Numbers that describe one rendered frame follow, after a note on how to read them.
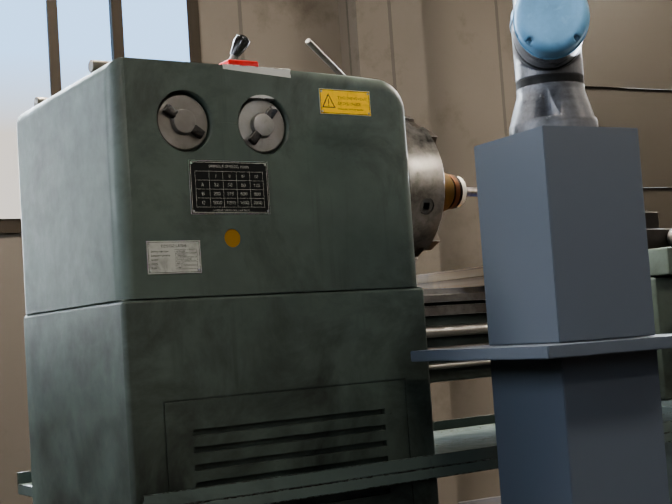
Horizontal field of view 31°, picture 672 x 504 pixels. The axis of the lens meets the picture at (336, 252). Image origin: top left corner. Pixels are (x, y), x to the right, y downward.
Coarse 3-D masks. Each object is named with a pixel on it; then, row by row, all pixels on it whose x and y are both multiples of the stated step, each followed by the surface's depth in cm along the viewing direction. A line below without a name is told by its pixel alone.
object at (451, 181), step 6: (444, 174) 256; (450, 174) 259; (450, 180) 255; (456, 180) 257; (450, 186) 254; (456, 186) 256; (450, 192) 254; (456, 192) 256; (462, 192) 257; (450, 198) 255; (456, 198) 256; (444, 204) 255; (450, 204) 256; (456, 204) 257; (444, 210) 257
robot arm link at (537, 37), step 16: (528, 0) 186; (544, 0) 186; (560, 0) 186; (576, 0) 185; (528, 16) 187; (544, 16) 186; (560, 16) 186; (576, 16) 186; (528, 32) 187; (544, 32) 186; (560, 32) 186; (576, 32) 186; (528, 48) 190; (544, 48) 187; (560, 48) 187; (576, 48) 190; (544, 64) 196; (560, 64) 197
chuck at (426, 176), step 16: (416, 128) 242; (416, 144) 238; (432, 144) 240; (416, 160) 236; (432, 160) 238; (416, 176) 235; (432, 176) 237; (416, 192) 235; (432, 192) 237; (416, 208) 235; (432, 208) 238; (416, 224) 237; (432, 224) 239; (416, 240) 240; (432, 240) 242
